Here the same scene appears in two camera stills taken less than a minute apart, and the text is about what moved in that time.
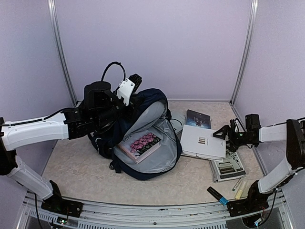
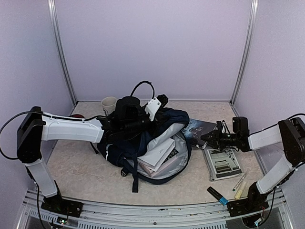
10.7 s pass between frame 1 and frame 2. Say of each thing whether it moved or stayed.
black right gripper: moved
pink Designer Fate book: moved
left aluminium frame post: stayed
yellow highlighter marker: stayed
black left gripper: moved
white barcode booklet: moved
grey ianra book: stayed
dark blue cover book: moved
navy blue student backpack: moved
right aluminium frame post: stayed
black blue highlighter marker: stayed
